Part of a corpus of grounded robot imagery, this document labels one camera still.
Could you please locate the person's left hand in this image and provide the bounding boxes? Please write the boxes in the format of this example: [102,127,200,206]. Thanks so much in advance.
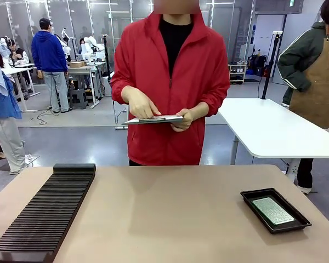
[170,101,209,133]

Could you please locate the person in light blue shirt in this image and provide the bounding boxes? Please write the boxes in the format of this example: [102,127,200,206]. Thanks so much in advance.
[0,29,31,176]

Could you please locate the person with brown apron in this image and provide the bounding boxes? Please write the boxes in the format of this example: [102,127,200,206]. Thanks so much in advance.
[277,0,329,196]

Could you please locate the person in red jacket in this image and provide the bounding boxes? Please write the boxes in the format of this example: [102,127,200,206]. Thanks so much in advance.
[110,0,231,167]

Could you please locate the black slotted PCB rack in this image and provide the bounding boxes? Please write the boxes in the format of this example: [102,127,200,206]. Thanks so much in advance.
[0,163,97,263]

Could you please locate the white table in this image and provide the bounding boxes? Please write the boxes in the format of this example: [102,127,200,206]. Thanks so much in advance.
[218,98,329,183]

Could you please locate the grey workbench desk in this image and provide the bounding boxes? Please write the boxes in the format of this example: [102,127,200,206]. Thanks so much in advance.
[66,65,105,110]

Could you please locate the small white shelf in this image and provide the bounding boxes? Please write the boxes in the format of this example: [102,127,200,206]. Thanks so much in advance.
[228,63,248,85]

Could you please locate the green PCB board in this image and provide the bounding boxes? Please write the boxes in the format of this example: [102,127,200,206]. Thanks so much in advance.
[251,197,296,226]

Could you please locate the black tripod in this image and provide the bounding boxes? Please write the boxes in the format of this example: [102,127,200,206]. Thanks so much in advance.
[102,33,114,81]

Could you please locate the black equipment bags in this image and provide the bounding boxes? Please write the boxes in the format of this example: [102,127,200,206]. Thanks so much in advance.
[247,54,270,77]

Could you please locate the person in blue hoodie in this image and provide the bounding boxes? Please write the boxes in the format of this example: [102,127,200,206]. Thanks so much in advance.
[30,18,73,114]

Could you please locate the seated person black white jacket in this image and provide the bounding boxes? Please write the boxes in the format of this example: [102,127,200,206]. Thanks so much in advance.
[3,36,31,67]

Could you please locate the black pole stand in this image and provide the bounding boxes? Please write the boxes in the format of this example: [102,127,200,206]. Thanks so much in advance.
[259,30,283,100]

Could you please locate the person's left forearm red sleeve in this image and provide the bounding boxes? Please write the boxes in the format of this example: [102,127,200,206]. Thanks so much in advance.
[202,81,231,118]

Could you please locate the person's right forearm red sleeve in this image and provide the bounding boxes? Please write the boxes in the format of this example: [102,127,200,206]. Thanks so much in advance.
[110,76,134,105]

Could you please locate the grey clipboard with paper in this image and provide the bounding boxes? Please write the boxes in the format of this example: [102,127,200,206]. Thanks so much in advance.
[121,115,185,126]

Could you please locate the black step stool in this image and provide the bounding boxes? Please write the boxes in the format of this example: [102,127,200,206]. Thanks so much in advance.
[68,88,89,110]

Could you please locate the black plastic tray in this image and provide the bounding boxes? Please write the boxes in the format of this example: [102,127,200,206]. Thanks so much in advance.
[240,187,313,235]

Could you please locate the white desk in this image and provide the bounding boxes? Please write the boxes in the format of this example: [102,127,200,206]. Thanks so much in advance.
[1,62,41,113]

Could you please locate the person's right hand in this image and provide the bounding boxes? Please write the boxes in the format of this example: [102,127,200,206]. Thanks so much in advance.
[121,85,163,121]

